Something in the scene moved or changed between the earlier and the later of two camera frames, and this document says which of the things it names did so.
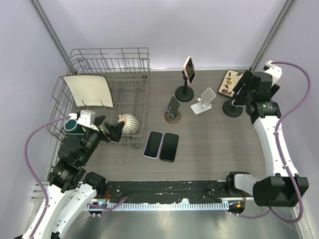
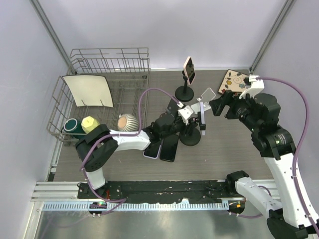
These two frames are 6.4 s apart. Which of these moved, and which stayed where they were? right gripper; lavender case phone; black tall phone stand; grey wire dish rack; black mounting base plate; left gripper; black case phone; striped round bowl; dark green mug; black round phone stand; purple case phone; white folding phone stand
Moved: right gripper; black round phone stand; purple case phone; left gripper
Stayed: black case phone; white folding phone stand; grey wire dish rack; black mounting base plate; lavender case phone; striped round bowl; dark green mug; black tall phone stand
